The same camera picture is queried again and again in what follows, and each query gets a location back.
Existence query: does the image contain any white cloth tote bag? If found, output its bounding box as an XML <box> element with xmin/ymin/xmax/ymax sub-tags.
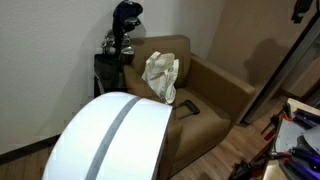
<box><xmin>141</xmin><ymin>50</ymin><xmax>180</xmax><ymax>105</ymax></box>

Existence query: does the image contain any black golf bag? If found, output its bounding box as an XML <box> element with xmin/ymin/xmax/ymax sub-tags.
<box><xmin>93</xmin><ymin>52</ymin><xmax>135</xmax><ymax>99</ymax></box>

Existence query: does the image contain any silver iron club head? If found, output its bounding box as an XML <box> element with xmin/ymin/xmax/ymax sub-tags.
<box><xmin>120</xmin><ymin>45</ymin><xmax>136</xmax><ymax>56</ymax></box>

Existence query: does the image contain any white cylinder with grey stripe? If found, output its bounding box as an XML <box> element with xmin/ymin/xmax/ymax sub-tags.
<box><xmin>41</xmin><ymin>91</ymin><xmax>174</xmax><ymax>180</ymax></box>

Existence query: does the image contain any brown armchair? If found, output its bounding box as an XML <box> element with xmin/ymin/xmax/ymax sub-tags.
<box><xmin>123</xmin><ymin>34</ymin><xmax>257</xmax><ymax>180</ymax></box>

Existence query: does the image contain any silver golf iron cluster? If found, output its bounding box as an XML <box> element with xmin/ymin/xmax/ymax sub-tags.
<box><xmin>100</xmin><ymin>28</ymin><xmax>117</xmax><ymax>55</ymax></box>

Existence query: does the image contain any black driver club head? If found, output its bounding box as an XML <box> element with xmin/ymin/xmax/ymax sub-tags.
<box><xmin>123</xmin><ymin>17</ymin><xmax>142</xmax><ymax>33</ymax></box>

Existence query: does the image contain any dark blue club headcover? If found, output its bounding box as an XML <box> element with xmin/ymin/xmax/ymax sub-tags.
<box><xmin>111</xmin><ymin>0</ymin><xmax>144</xmax><ymax>54</ymax></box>

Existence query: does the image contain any red and black bar clamp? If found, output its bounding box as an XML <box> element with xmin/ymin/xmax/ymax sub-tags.
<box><xmin>260</xmin><ymin>102</ymin><xmax>296</xmax><ymax>142</ymax></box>

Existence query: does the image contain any dark wooden baseboard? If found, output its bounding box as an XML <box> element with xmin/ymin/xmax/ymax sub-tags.
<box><xmin>0</xmin><ymin>133</ymin><xmax>63</xmax><ymax>166</ymax></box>

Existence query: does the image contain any black clamp with red handle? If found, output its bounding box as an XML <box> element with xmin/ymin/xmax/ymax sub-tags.
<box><xmin>229</xmin><ymin>150</ymin><xmax>292</xmax><ymax>180</ymax></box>

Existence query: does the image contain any dark sliding door frame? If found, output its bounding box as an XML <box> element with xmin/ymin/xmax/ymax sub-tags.
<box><xmin>241</xmin><ymin>9</ymin><xmax>320</xmax><ymax>125</ymax></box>

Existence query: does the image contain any grey robot base mount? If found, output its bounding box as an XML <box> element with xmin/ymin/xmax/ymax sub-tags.
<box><xmin>275</xmin><ymin>109</ymin><xmax>320</xmax><ymax>180</ymax></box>

